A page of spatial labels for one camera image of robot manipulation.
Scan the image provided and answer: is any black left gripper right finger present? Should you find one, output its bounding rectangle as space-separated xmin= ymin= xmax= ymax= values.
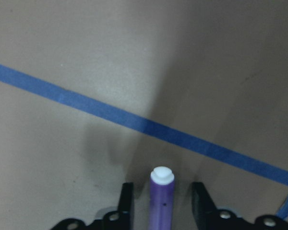
xmin=192 ymin=182 xmax=288 ymax=230

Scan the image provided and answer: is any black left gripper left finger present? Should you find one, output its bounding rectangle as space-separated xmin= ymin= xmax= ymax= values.
xmin=52 ymin=182 xmax=134 ymax=230

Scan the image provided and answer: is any purple pen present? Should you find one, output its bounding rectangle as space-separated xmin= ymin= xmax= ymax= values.
xmin=148 ymin=166 xmax=175 ymax=230

